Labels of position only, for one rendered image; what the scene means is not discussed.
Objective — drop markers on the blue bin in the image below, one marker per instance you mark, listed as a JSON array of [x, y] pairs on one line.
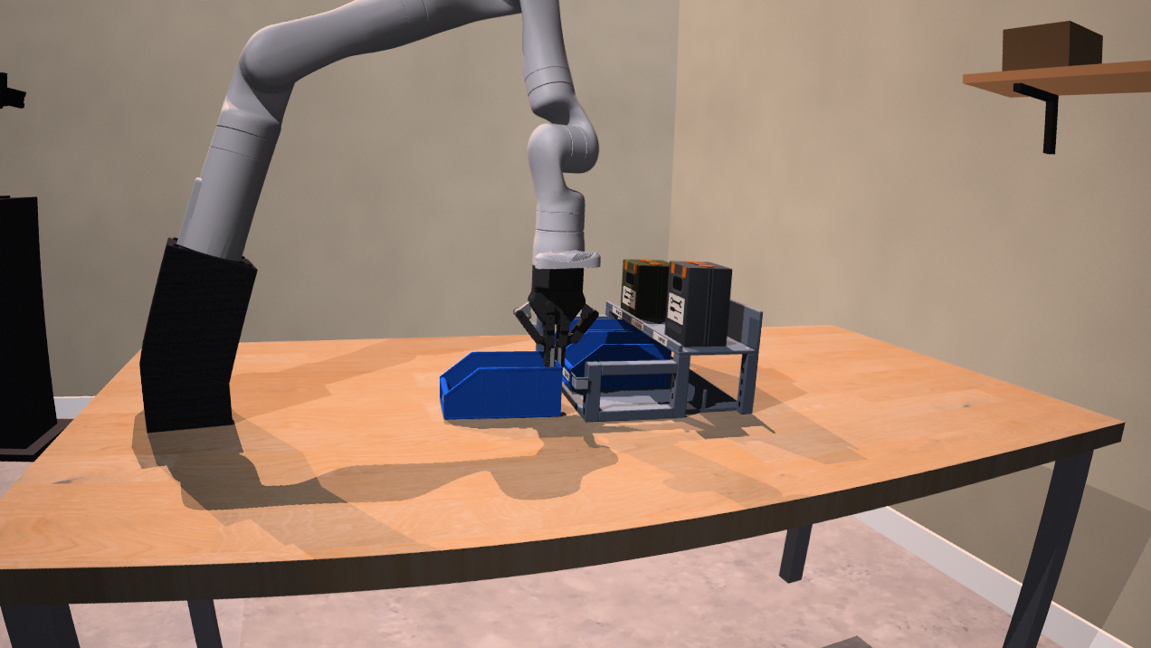
[[506, 384], [607, 325], [616, 346]]

